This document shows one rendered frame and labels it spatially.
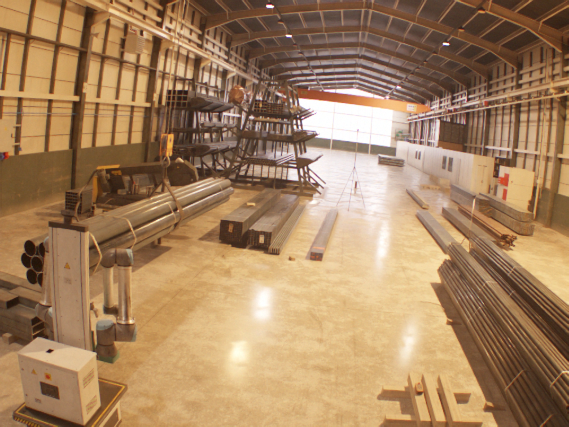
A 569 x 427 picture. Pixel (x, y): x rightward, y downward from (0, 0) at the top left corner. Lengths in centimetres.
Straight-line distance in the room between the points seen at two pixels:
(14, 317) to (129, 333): 212
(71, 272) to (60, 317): 42
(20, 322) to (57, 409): 201
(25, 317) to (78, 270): 198
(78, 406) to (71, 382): 21
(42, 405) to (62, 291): 93
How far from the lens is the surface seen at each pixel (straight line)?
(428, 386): 514
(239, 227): 1073
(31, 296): 583
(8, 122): 1219
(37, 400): 389
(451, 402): 490
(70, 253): 368
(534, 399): 479
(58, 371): 360
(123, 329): 388
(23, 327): 560
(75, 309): 381
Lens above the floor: 256
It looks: 10 degrees down
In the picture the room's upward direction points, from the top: 5 degrees clockwise
